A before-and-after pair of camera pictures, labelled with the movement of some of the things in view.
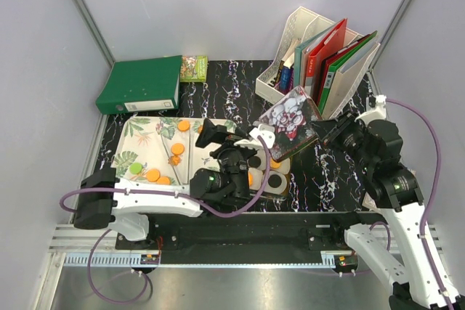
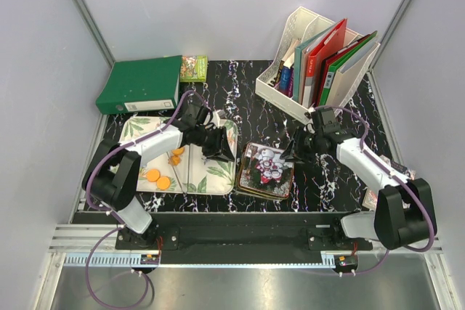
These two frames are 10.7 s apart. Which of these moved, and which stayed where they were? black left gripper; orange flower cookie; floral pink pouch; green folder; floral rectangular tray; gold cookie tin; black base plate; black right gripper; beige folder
Moved: black right gripper; gold cookie tin; black left gripper
Stayed: floral rectangular tray; beige folder; green folder; floral pink pouch; black base plate; orange flower cookie
